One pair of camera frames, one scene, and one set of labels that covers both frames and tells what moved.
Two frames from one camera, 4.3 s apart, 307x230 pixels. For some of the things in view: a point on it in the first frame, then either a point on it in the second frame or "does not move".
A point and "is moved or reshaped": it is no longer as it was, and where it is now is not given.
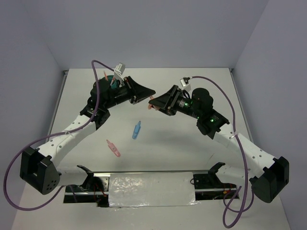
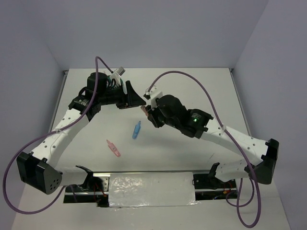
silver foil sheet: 131,189 does not move
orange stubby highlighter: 150,106 is moved or reshaped
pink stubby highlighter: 114,149 does not move
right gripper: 166,102 -> 152,116
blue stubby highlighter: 136,130 does not move
